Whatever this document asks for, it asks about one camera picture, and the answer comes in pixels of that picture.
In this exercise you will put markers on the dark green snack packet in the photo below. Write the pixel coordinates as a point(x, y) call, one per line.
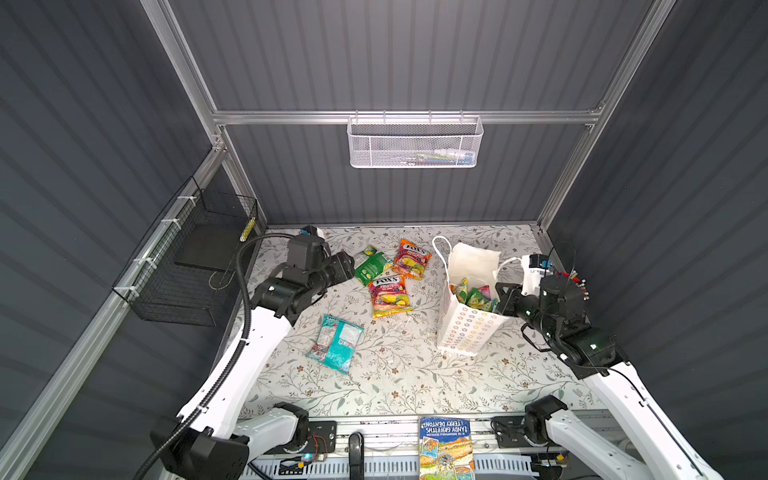
point(370, 263)

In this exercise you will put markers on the green Fox's packet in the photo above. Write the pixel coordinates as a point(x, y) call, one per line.
point(478, 298)

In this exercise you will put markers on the yellow marker in basket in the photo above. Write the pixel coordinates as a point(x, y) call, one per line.
point(247, 230)

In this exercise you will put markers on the white wire mesh basket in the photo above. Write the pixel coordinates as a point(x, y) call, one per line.
point(420, 142)

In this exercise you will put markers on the colourful book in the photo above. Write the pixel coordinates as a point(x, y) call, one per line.
point(445, 449)

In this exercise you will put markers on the orange Fox's packet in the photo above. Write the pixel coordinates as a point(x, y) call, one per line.
point(411, 261)
point(389, 296)

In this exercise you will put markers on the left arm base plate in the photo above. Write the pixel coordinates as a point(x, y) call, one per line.
point(320, 439)

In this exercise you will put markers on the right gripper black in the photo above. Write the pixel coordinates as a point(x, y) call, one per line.
point(507, 297)

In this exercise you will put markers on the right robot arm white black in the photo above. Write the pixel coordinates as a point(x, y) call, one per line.
point(594, 358)

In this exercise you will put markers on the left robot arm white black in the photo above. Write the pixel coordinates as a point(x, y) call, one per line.
point(205, 439)

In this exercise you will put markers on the red pencil cup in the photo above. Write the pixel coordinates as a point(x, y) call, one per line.
point(580, 282)

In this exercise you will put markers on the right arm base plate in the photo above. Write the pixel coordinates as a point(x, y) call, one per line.
point(518, 431)

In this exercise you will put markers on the black handle tool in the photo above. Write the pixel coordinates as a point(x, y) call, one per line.
point(356, 459)

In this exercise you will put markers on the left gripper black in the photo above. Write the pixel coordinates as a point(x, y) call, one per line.
point(339, 265)

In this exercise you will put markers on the white paper gift bag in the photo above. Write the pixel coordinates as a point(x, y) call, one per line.
point(468, 316)

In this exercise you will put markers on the teal snack packet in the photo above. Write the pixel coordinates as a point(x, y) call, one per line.
point(336, 343)

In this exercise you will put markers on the black wire basket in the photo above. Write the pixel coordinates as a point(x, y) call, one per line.
point(185, 273)

